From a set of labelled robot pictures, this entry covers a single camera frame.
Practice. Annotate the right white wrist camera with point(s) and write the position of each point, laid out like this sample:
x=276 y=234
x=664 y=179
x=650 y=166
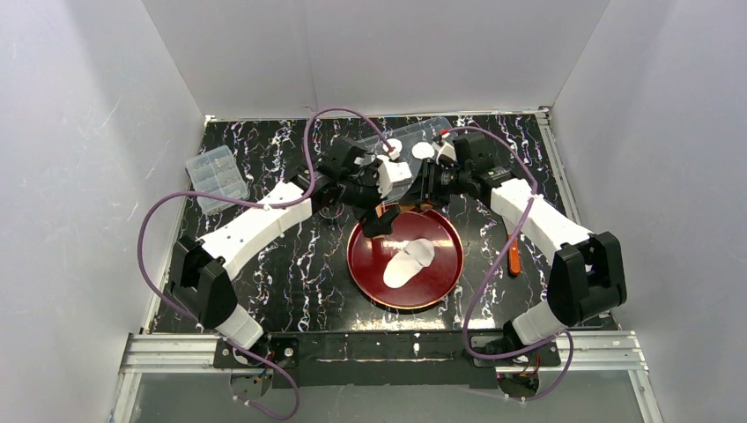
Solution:
x=444 y=151

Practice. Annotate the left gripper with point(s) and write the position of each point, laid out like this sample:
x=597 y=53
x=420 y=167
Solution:
x=373 y=204

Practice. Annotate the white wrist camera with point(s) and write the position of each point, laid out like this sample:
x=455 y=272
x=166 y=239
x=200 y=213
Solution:
x=444 y=151
x=394 y=177

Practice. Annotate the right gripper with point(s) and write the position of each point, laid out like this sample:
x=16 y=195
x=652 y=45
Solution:
x=428 y=190

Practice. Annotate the flat white dumpling wrapper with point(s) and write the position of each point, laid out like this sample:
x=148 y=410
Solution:
x=422 y=151
x=392 y=147

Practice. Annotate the clear compartment screw box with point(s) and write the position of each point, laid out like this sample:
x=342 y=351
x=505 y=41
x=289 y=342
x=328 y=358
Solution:
x=216 y=172

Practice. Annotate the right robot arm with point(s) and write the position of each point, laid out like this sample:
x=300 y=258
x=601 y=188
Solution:
x=587 y=272

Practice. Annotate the clear plastic tray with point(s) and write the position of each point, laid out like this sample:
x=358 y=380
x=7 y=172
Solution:
x=419 y=131

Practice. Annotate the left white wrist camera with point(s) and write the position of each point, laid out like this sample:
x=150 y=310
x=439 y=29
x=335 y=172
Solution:
x=394 y=177

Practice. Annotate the round red tray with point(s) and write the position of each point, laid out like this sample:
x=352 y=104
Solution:
x=367 y=258

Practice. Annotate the white dough ball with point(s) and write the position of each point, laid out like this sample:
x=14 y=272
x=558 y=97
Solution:
x=408 y=262

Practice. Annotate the aluminium frame rail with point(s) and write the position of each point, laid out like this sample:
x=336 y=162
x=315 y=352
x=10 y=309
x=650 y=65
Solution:
x=169 y=354

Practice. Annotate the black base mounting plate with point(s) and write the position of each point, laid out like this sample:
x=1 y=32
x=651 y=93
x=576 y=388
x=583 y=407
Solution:
x=378 y=358

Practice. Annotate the wooden dough roller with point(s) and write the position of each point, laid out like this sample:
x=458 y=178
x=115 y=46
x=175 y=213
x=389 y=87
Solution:
x=395 y=209

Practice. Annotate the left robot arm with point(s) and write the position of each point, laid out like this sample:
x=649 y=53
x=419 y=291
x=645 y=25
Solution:
x=202 y=270

